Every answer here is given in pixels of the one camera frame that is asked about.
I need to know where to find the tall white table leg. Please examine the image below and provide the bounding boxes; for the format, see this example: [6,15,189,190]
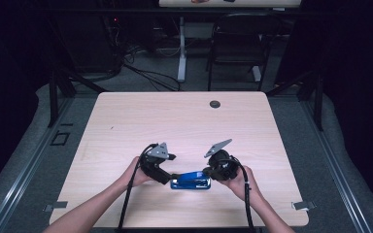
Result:
[177,17,188,83]

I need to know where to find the person's left hand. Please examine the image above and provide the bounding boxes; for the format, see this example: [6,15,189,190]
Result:
[119,155,155,189]

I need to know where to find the aluminium floor rail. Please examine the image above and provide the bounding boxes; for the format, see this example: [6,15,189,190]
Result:
[300,96,373,233]
[0,96,75,233]

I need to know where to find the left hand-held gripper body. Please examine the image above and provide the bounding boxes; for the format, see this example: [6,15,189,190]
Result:
[140,142,178,185]

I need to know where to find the black folding chair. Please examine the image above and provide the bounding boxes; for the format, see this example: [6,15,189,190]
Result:
[205,13,282,92]

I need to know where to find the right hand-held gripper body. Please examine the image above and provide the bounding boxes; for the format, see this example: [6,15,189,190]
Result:
[203,138,241,182]

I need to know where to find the blue stapler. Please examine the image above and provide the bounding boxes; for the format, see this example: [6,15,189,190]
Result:
[169,170,213,191]

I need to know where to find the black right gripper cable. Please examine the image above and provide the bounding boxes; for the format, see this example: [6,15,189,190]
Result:
[228,156,257,233]

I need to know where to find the short white table foot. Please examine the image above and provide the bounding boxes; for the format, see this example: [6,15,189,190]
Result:
[252,65,262,83]

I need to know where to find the dark curtain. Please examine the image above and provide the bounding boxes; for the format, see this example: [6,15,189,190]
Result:
[0,0,56,198]
[276,0,373,210]

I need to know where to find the black floor cables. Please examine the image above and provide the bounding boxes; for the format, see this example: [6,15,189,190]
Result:
[121,48,183,92]

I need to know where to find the black metal stand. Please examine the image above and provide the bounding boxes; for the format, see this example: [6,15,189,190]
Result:
[264,68,325,132]
[47,68,109,128]

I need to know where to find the person's right hand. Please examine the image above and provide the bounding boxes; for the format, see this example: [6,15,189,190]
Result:
[218,165,260,204]

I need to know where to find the dark equipment with red light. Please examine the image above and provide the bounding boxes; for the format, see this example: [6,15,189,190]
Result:
[104,15,124,67]

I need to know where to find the black tape square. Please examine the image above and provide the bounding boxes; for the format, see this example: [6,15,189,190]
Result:
[50,129,71,147]

